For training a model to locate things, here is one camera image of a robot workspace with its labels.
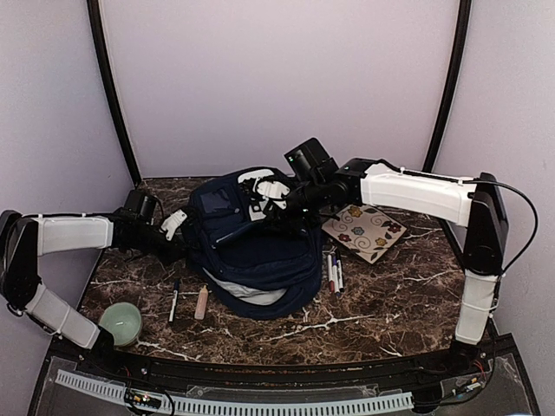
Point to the navy blue student backpack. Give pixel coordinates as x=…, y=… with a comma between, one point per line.
x=257, y=262

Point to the white slotted cable duct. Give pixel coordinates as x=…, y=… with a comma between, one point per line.
x=225, y=401

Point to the beige floral notebook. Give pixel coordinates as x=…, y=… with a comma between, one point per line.
x=364, y=231

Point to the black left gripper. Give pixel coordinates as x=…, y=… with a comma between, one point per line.
x=173, y=252

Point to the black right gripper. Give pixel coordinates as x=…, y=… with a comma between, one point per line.
x=296, y=220

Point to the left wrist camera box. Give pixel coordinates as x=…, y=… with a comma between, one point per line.
x=140, y=205

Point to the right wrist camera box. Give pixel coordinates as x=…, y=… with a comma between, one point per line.
x=308, y=158

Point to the black frame post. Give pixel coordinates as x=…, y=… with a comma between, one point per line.
x=452, y=77
x=108, y=83

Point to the red capped white marker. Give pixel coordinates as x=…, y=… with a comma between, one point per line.
x=335, y=277

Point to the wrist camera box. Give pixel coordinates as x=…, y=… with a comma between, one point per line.
x=140, y=205
x=308, y=158

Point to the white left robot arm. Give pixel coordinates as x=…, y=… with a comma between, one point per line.
x=45, y=260

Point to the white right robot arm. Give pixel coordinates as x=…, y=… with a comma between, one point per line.
x=474, y=204

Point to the black left frame post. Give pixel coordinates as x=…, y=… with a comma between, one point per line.
x=108, y=83

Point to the pale green round bowl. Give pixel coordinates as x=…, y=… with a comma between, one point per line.
x=123, y=321

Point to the black right frame post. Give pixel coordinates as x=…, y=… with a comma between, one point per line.
x=452, y=77

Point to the black tipped whiteboard marker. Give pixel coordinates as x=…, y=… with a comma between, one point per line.
x=339, y=274

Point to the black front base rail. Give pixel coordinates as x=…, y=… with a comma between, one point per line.
x=425, y=374

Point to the pink translucent glue bottle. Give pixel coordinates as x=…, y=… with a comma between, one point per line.
x=200, y=309

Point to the purple tipped white marker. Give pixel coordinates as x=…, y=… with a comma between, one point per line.
x=329, y=259

